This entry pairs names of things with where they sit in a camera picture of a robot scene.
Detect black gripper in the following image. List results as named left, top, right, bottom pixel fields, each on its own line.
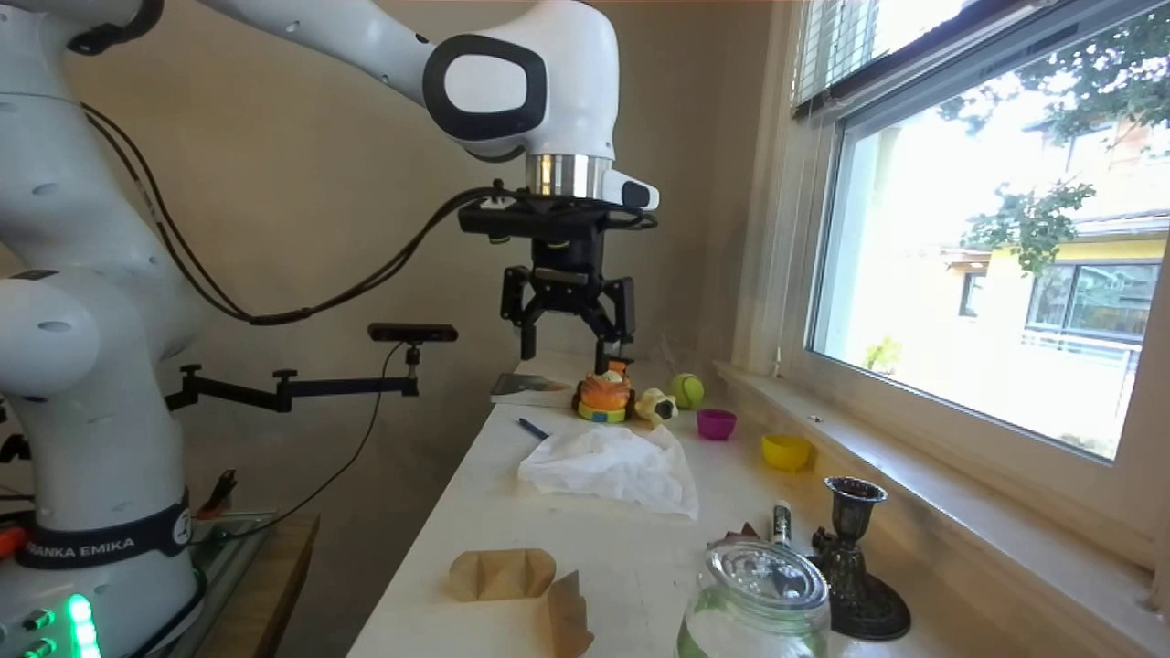
left=500, top=228, right=641, bottom=378

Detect gorilla children's board book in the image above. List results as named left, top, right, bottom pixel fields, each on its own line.
left=485, top=365, right=580, bottom=410

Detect orange tiger toy car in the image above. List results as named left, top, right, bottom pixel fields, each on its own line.
left=569, top=359, right=641, bottom=427

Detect cream toy animal figure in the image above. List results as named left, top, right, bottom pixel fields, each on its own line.
left=634, top=384, right=682, bottom=427

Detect green tennis ball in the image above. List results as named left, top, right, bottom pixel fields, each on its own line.
left=669, top=370, right=708, bottom=412

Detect white crumpled plastic bag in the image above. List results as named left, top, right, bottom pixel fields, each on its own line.
left=516, top=421, right=702, bottom=519

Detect yellow plastic cup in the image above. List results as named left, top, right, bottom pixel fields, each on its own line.
left=762, top=430, right=819, bottom=476

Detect glass window pane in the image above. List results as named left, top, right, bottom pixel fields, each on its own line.
left=791, top=0, right=1170, bottom=469

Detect window blinds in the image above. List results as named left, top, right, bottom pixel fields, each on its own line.
left=791, top=0, right=981, bottom=122

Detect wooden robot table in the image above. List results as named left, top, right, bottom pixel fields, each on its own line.
left=197, top=507, right=321, bottom=658

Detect black stereo camera bar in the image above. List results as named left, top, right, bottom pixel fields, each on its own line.
left=367, top=319, right=460, bottom=348

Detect thin black camera cable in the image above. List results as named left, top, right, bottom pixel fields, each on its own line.
left=222, top=339, right=409, bottom=541

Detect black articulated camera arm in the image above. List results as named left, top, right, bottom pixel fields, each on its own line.
left=158, top=363, right=422, bottom=415

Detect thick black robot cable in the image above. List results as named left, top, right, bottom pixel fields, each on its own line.
left=81, top=103, right=505, bottom=329

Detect red handled clamp tool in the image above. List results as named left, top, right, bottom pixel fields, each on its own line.
left=194, top=469, right=242, bottom=527

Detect grey metal base plate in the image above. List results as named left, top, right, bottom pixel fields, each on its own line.
left=158, top=515, right=267, bottom=658

